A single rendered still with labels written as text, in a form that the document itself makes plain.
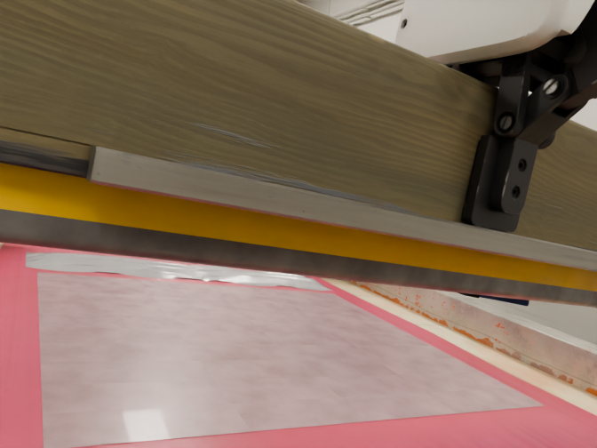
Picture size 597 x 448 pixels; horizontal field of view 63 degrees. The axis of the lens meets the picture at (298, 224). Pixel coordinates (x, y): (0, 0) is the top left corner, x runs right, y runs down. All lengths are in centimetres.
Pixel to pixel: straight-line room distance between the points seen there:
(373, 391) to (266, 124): 23
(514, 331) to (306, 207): 41
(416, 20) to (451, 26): 3
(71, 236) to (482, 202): 17
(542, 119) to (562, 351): 32
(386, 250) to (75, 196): 13
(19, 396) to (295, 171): 18
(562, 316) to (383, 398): 225
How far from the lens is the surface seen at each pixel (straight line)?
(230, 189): 16
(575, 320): 254
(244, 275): 62
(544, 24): 22
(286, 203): 16
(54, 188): 17
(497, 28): 23
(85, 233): 17
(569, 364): 52
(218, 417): 28
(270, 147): 17
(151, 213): 17
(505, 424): 37
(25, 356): 33
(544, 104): 23
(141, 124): 16
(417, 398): 36
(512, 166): 23
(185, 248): 18
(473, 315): 58
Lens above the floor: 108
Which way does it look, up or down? 4 degrees down
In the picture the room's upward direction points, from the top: 11 degrees clockwise
